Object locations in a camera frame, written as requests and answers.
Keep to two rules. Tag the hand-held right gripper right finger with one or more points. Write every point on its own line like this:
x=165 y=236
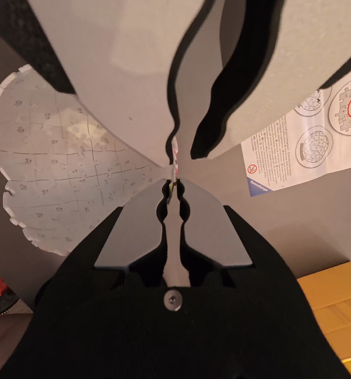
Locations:
x=214 y=237

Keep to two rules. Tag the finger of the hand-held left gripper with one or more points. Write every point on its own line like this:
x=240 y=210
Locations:
x=311 y=35
x=119 y=59

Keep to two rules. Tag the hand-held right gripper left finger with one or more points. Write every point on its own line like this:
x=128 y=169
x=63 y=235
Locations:
x=128 y=234

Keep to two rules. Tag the colourful puzzle ball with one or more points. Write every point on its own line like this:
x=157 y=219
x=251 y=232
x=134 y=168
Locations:
x=45 y=177

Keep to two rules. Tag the white instruction leaflet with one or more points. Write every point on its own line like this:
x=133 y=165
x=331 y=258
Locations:
x=282 y=154

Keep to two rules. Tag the yellow plastic bin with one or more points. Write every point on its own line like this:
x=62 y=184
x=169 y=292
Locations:
x=341 y=311

